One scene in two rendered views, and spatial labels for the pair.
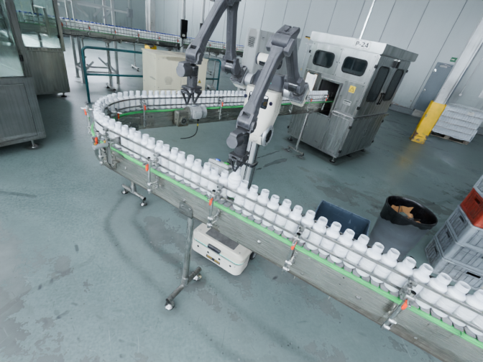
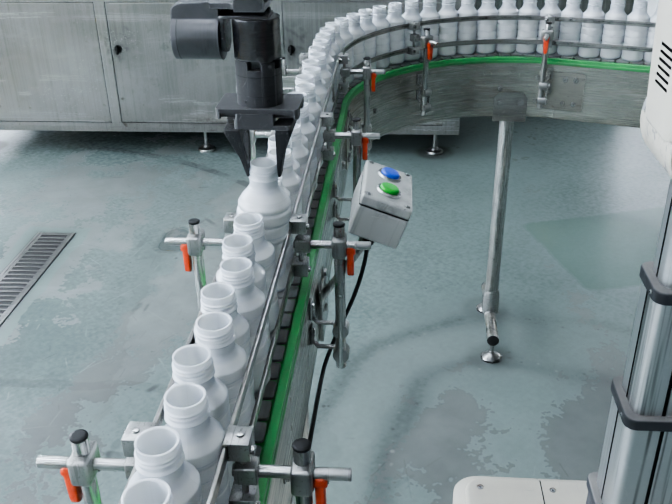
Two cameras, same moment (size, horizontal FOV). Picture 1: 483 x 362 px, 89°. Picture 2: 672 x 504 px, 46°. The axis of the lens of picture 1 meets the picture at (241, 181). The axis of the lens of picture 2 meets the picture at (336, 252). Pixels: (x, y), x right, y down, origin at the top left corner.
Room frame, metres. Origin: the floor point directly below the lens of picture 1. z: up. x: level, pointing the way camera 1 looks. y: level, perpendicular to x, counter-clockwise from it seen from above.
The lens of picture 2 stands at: (0.86, -0.90, 1.60)
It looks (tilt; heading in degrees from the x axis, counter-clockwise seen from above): 28 degrees down; 70
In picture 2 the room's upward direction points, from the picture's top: 1 degrees counter-clockwise
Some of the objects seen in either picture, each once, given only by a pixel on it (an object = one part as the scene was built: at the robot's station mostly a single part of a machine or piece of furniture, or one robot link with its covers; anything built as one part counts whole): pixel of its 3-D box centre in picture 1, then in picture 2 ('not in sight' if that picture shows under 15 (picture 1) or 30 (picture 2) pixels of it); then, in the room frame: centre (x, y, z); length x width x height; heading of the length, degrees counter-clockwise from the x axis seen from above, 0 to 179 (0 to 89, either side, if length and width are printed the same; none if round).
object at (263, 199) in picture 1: (261, 204); (241, 325); (1.01, -0.12, 1.08); 0.06 x 0.06 x 0.17
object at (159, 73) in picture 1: (175, 85); not in sight; (5.22, 1.76, 0.59); 1.10 x 0.62 x 1.18; 137
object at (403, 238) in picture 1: (394, 233); not in sight; (2.07, -1.65, 0.32); 0.45 x 0.45 x 0.64
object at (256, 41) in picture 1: (256, 69); not in sight; (7.47, 0.22, 0.96); 0.82 x 0.50 x 1.91; 137
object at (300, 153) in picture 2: (190, 169); (291, 172); (1.21, 0.30, 1.08); 0.06 x 0.06 x 0.17
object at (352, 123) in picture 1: (344, 99); not in sight; (5.25, -1.68, 1.00); 1.60 x 1.30 x 2.00; 137
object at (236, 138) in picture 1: (240, 133); (220, 8); (1.05, 0.05, 1.41); 0.12 x 0.09 x 0.12; 155
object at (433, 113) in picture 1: (427, 122); not in sight; (7.26, -4.72, 0.55); 0.40 x 0.40 x 1.10; 65
